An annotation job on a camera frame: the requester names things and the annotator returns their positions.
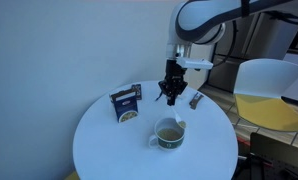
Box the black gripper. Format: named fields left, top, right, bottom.
left=158, top=59, right=189, bottom=106

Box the white plastic spoon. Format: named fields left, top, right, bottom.
left=170, top=105, right=187, bottom=129

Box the white green soup mug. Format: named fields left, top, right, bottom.
left=148, top=117, right=186, bottom=152

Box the blue pasta box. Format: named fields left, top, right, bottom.
left=109, top=88, right=139, bottom=124

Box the white shell chair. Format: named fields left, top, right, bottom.
left=233, top=58, right=298, bottom=133

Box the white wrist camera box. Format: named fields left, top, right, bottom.
left=176, top=57, right=214, bottom=71

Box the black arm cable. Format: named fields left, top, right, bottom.
left=212, top=0, right=298, bottom=68

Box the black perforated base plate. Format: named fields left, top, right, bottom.
left=248, top=132, right=298, bottom=180

